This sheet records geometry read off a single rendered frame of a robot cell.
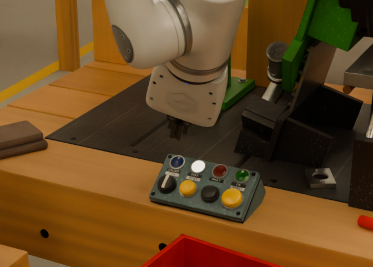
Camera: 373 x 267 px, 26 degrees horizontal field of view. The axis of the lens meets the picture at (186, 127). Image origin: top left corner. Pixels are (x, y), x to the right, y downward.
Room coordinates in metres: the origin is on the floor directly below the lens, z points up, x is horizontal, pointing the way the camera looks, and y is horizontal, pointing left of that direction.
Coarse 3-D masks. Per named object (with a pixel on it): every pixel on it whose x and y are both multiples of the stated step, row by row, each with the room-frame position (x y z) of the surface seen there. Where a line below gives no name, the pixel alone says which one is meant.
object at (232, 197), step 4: (232, 188) 1.03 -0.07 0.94; (224, 192) 1.02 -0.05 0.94; (228, 192) 1.02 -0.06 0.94; (232, 192) 1.02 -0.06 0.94; (236, 192) 1.02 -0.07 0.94; (224, 196) 1.02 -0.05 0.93; (228, 196) 1.02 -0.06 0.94; (232, 196) 1.01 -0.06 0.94; (236, 196) 1.01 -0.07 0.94; (240, 196) 1.02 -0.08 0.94; (224, 200) 1.01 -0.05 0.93; (228, 200) 1.01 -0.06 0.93; (232, 200) 1.01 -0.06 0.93; (236, 200) 1.01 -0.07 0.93; (240, 200) 1.01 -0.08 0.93; (224, 204) 1.01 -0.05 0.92; (228, 204) 1.01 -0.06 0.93; (232, 204) 1.01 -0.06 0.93; (236, 204) 1.01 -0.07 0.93
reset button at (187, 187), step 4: (188, 180) 1.05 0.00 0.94; (180, 184) 1.05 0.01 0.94; (184, 184) 1.05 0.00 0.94; (188, 184) 1.05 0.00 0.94; (192, 184) 1.05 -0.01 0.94; (180, 188) 1.05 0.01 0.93; (184, 188) 1.04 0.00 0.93; (188, 188) 1.04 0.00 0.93; (192, 188) 1.04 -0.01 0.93; (180, 192) 1.05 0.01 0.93; (184, 192) 1.04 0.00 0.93; (188, 192) 1.04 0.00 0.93; (192, 192) 1.04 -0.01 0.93
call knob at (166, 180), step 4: (164, 176) 1.07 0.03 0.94; (168, 176) 1.07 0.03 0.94; (160, 180) 1.07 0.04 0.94; (164, 180) 1.06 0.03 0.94; (168, 180) 1.06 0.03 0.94; (172, 180) 1.06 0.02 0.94; (160, 184) 1.06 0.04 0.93; (164, 184) 1.06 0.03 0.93; (168, 184) 1.06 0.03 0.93; (172, 184) 1.06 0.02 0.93; (160, 188) 1.06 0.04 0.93; (164, 188) 1.05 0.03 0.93; (168, 188) 1.05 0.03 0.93; (172, 188) 1.06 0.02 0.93
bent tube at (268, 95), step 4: (272, 84) 1.28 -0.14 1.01; (276, 84) 1.28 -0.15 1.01; (280, 84) 1.28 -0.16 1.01; (268, 88) 1.28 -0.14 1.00; (272, 88) 1.28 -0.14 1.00; (276, 88) 1.27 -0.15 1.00; (280, 88) 1.28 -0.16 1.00; (268, 92) 1.27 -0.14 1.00; (272, 92) 1.27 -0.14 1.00; (276, 92) 1.27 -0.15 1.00; (280, 92) 1.27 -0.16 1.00; (264, 96) 1.27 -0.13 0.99; (268, 96) 1.27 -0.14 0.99; (272, 96) 1.26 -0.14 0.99; (276, 96) 1.27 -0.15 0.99; (280, 96) 1.27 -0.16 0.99; (268, 100) 1.26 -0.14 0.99; (272, 100) 1.26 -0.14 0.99; (276, 100) 1.26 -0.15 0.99
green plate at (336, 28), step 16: (320, 0) 1.20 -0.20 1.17; (336, 0) 1.19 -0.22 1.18; (304, 16) 1.20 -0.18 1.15; (320, 16) 1.20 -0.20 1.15; (336, 16) 1.19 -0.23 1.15; (304, 32) 1.20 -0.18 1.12; (320, 32) 1.20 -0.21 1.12; (336, 32) 1.19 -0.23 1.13; (352, 32) 1.17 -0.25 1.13; (304, 48) 1.23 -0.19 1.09
